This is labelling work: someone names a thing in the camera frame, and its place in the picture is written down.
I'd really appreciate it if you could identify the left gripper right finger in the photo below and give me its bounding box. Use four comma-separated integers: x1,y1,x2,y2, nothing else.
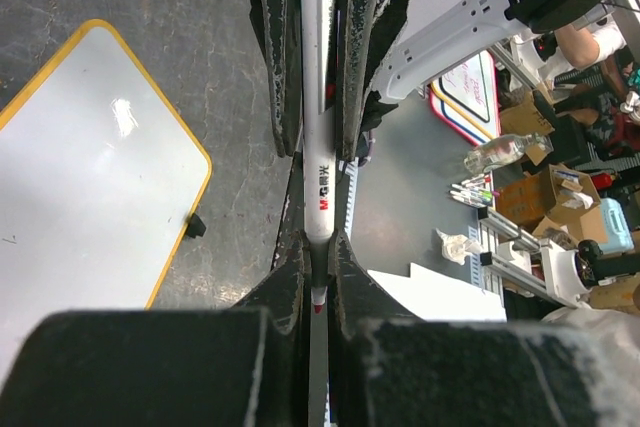
328,231,639,426

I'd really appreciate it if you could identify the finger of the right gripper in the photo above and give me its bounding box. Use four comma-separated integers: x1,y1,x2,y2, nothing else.
250,0,302,157
335,0,408,158

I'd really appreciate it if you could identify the white printed paper sheet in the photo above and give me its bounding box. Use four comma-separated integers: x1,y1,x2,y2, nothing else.
367,263,507,322

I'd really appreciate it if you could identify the clear plastic bottle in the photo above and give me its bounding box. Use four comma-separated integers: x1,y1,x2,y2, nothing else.
464,133,553,175

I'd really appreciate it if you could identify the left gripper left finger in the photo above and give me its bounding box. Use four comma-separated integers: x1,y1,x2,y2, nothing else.
1,235,305,426

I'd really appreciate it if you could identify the grey slotted cable duct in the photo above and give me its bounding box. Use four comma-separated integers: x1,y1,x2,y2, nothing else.
341,161,359,238

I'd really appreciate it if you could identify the yellow framed whiteboard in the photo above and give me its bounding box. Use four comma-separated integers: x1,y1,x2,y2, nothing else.
1,19,213,373

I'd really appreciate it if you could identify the cardboard box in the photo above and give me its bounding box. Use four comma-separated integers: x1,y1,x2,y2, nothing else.
496,165,608,244

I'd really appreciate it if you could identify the background small whiteboard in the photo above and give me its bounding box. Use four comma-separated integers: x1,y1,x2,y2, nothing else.
428,51,501,146

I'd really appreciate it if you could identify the bundle of markers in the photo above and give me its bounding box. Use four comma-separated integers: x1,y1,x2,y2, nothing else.
449,174,500,208

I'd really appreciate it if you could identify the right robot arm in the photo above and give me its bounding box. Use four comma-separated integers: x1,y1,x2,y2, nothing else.
250,0,601,160

